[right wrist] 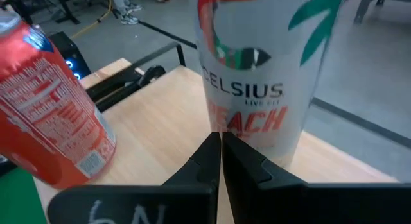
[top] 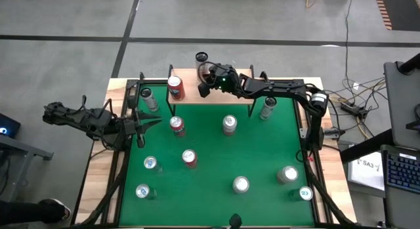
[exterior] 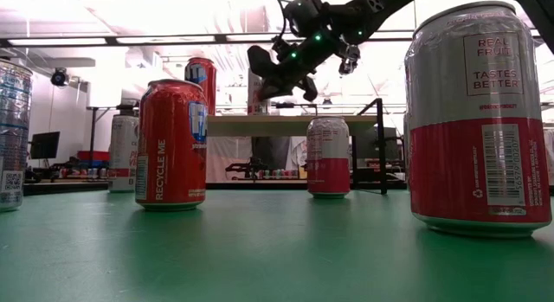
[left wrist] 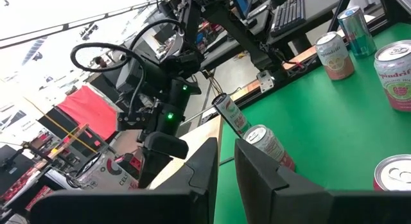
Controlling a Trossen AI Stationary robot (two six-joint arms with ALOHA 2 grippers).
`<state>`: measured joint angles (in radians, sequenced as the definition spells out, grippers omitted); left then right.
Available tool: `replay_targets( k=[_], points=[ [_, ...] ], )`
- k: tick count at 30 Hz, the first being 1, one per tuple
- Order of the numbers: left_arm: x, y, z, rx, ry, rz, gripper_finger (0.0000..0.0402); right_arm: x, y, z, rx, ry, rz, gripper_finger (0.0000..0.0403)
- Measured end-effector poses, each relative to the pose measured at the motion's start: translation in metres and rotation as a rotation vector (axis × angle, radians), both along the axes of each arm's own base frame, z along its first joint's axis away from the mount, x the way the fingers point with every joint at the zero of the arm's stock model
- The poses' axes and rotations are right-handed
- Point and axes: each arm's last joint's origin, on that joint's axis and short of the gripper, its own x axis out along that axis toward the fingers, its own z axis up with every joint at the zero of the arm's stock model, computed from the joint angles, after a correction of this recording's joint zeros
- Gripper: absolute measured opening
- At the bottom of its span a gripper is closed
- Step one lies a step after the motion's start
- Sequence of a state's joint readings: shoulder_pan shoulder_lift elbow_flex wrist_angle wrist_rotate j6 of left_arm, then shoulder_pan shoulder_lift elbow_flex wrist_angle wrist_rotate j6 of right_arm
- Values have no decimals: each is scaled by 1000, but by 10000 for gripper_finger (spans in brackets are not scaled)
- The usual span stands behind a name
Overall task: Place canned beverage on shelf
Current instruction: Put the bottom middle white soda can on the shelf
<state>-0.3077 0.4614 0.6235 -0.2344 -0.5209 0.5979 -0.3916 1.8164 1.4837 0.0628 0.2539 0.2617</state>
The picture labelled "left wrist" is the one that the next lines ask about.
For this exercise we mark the grey keyboard tray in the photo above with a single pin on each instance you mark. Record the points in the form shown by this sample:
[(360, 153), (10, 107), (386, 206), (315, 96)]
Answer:
[(321, 9)]

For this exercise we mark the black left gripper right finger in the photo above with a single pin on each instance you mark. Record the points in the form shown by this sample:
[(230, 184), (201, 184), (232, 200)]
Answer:
[(273, 201)]

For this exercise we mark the wooden shelf black metal frame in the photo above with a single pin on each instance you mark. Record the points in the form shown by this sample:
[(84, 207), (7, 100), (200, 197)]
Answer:
[(199, 143)]

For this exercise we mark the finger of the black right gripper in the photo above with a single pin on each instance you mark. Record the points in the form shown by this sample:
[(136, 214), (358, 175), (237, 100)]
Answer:
[(167, 145), (154, 169)]

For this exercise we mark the black background monitor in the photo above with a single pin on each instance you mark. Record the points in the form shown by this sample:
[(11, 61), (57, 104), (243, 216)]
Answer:
[(13, 172)]

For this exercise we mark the person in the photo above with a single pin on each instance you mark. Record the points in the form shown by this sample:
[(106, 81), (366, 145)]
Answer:
[(100, 61)]

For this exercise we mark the red Fanta can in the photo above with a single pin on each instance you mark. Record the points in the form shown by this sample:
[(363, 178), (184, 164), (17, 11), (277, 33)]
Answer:
[(395, 172)]

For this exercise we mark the computer monitor blue screen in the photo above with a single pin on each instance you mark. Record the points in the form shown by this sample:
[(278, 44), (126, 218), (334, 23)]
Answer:
[(242, 2)]

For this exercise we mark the black aluminium table frame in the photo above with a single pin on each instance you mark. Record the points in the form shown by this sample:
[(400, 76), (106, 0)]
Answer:
[(257, 96)]

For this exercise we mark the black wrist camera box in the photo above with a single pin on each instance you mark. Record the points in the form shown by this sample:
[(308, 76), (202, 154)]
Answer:
[(131, 76)]

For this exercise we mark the white red Spindrift can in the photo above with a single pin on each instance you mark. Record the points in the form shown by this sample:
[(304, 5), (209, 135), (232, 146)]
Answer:
[(396, 79), (269, 143)]

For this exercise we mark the silver mounting bracket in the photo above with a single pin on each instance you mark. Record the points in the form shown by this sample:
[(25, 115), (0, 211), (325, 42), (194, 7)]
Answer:
[(265, 81)]

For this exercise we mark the black backlit keyboard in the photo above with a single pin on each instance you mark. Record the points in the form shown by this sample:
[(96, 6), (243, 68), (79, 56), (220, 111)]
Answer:
[(289, 15)]

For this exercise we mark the white orange Spindrift can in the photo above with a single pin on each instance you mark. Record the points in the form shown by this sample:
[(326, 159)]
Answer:
[(335, 57)]

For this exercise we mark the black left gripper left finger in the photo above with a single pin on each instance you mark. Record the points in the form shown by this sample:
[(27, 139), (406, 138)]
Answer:
[(180, 204)]

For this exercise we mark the blue silver Red Bull can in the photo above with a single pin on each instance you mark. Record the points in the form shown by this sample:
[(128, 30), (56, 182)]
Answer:
[(358, 33)]

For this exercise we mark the red fabric panel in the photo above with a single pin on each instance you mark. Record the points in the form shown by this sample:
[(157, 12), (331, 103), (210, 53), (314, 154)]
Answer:
[(86, 111)]

